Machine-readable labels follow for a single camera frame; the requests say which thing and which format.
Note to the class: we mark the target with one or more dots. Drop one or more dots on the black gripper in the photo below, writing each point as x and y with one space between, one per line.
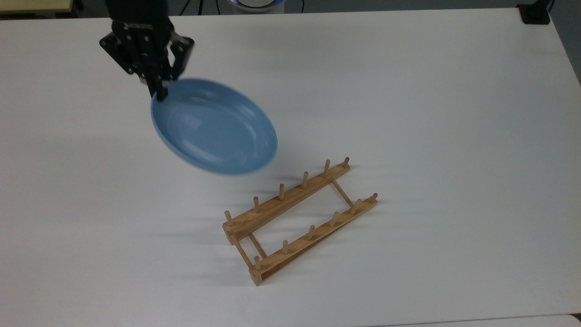
145 41

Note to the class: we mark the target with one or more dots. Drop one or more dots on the light wooden table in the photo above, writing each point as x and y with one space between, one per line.
34 5

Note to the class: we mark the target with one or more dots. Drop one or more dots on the wooden plate rack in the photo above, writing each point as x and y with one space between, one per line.
290 200

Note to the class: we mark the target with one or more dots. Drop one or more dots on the blue round plate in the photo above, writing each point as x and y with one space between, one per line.
213 129

